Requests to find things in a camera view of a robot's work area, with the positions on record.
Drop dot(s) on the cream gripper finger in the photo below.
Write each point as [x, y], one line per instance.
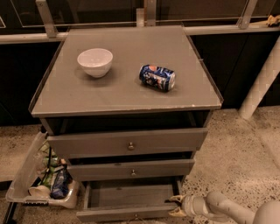
[177, 212]
[177, 198]

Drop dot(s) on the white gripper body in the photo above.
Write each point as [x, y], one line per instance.
[189, 205]

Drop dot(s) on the grey bottom drawer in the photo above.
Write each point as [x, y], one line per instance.
[129, 199]

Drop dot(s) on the grey drawer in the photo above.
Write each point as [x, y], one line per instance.
[129, 199]
[132, 170]
[93, 145]

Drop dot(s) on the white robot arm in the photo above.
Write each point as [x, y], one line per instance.
[217, 207]

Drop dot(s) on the grey middle drawer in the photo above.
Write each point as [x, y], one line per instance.
[132, 170]

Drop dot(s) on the grey top drawer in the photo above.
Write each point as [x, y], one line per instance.
[93, 145]

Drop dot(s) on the grey drawer cabinet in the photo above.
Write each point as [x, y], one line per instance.
[69, 101]

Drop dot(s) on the blue soda can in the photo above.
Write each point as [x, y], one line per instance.
[158, 77]

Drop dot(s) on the blue snack bag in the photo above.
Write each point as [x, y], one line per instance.
[59, 186]

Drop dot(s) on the green snack packet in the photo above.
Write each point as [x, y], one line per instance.
[50, 161]

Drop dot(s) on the clear plastic bin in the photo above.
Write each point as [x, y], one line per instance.
[28, 175]

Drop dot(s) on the white cup in bin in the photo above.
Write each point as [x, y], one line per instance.
[39, 191]

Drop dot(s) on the white ceramic bowl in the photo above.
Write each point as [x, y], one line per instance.
[95, 62]

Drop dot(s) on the white diagonal post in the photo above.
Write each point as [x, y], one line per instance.
[263, 81]

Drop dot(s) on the metal railing frame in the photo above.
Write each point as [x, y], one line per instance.
[31, 21]

